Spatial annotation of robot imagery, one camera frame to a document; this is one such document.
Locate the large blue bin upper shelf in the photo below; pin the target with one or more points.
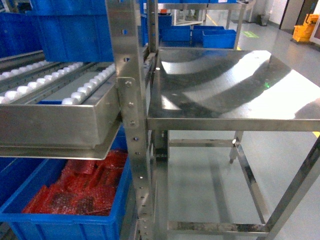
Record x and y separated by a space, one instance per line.
73 30

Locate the red bubble wrap bags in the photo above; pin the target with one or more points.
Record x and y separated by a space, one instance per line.
84 187

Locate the stainless steel shelf rack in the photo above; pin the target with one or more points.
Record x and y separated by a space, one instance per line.
124 19

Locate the blue bin with red bags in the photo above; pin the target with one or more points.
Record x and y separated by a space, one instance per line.
46 226

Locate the stainless steel table cart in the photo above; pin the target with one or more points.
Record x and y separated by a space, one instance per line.
235 90

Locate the yellow mop bucket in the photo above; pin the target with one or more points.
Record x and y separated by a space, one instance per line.
302 33

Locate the steel roller tray shelf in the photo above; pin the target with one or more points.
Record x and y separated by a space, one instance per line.
59 110

